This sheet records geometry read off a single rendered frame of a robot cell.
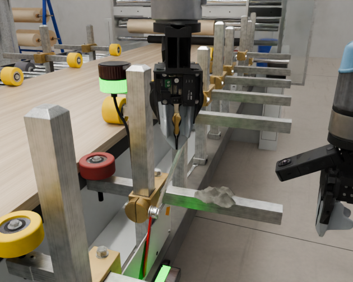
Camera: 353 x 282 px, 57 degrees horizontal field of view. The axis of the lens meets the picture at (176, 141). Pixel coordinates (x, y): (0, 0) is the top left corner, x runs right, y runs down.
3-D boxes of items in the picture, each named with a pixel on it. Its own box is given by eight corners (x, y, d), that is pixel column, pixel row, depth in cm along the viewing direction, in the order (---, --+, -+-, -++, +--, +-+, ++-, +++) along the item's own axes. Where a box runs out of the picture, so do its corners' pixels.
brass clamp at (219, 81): (228, 83, 139) (228, 71, 137) (222, 90, 127) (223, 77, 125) (214, 81, 140) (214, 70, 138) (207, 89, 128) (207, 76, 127)
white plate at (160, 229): (172, 230, 82) (172, 197, 78) (126, 316, 60) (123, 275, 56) (170, 230, 83) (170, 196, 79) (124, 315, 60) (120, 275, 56)
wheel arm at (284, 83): (290, 87, 128) (291, 78, 127) (290, 89, 125) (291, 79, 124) (171, 78, 142) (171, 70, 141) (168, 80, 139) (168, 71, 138)
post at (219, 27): (219, 137, 141) (225, 21, 123) (217, 141, 138) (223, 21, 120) (211, 137, 142) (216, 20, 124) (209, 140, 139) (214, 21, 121)
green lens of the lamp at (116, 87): (137, 87, 63) (136, 75, 62) (123, 94, 57) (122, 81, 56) (110, 84, 64) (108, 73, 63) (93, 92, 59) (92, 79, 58)
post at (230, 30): (228, 126, 165) (235, 26, 146) (227, 128, 162) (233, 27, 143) (221, 125, 166) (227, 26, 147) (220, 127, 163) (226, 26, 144)
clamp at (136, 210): (170, 192, 77) (169, 173, 75) (147, 225, 65) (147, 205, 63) (148, 188, 78) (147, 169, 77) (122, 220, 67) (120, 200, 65)
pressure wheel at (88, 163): (123, 194, 80) (120, 152, 76) (107, 212, 73) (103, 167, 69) (95, 188, 83) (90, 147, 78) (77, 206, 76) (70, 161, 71)
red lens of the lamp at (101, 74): (136, 74, 62) (136, 62, 61) (122, 80, 56) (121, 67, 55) (108, 71, 63) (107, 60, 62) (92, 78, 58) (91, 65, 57)
